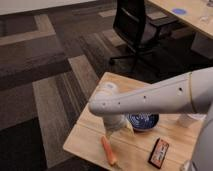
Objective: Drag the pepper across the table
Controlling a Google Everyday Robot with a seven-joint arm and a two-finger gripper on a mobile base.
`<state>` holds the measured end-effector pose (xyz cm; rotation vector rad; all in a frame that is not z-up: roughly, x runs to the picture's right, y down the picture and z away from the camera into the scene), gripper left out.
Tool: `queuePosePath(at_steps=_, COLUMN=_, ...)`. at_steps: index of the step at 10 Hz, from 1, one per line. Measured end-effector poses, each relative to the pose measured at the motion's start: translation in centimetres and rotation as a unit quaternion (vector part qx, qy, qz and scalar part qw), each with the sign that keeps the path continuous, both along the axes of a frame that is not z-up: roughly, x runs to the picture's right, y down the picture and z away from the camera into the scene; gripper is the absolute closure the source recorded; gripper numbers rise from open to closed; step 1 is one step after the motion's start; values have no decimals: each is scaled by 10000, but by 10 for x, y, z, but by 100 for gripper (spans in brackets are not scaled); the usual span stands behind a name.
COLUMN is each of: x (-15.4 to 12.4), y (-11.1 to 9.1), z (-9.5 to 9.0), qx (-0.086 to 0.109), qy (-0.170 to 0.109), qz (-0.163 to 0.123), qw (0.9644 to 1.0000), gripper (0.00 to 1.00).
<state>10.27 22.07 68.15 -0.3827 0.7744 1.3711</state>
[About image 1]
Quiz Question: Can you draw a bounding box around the black office chair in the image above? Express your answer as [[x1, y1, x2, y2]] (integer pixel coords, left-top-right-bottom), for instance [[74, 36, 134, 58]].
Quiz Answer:
[[109, 0, 176, 72]]

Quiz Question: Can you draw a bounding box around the clear glass on desk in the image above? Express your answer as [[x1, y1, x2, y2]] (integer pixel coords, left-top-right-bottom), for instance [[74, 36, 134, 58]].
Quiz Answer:
[[200, 11, 210, 22]]

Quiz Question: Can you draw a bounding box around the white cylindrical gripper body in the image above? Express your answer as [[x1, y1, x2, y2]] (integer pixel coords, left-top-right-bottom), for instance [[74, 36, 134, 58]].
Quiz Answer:
[[103, 115, 127, 132]]

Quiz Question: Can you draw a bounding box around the blue patterned bowl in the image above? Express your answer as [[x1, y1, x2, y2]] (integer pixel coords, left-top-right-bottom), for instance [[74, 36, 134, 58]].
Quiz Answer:
[[127, 113, 159, 132]]

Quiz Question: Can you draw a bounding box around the dark snack packet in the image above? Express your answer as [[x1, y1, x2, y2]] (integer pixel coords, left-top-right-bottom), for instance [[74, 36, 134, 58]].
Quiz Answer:
[[148, 138, 169, 169]]

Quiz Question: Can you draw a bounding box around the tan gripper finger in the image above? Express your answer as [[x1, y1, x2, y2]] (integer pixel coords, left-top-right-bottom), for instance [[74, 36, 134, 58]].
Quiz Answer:
[[125, 121, 134, 135], [105, 129, 112, 139]]

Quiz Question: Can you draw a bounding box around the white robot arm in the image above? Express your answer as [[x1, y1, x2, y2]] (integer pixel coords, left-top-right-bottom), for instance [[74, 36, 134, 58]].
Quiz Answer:
[[88, 67, 213, 171]]

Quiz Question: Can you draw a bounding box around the wooden desk in background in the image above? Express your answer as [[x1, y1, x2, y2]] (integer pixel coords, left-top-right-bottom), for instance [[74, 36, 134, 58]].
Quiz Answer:
[[148, 0, 213, 39]]

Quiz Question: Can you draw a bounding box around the blue round disc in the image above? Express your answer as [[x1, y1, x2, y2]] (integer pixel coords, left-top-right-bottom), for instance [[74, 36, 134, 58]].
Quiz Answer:
[[172, 8, 187, 15]]

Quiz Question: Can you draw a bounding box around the orange pepper with green stem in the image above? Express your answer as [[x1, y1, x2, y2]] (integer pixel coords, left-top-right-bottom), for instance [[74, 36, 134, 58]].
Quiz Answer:
[[101, 136, 121, 170]]

